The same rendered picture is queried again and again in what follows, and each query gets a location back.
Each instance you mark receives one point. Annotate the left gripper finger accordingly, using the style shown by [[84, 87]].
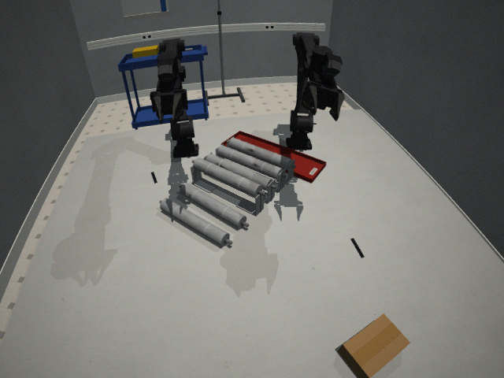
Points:
[[336, 106], [311, 93]]

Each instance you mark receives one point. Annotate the brown cardboard box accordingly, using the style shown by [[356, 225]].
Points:
[[372, 348]]

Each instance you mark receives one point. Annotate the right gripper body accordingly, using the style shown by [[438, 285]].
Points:
[[167, 99]]

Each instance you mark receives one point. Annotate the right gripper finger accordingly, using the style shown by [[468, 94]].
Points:
[[177, 110], [158, 104]]

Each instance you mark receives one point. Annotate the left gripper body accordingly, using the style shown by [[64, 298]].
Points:
[[325, 94]]

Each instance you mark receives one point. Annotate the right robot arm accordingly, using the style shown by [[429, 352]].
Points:
[[167, 72]]

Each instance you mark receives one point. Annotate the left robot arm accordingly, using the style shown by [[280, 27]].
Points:
[[325, 66]]

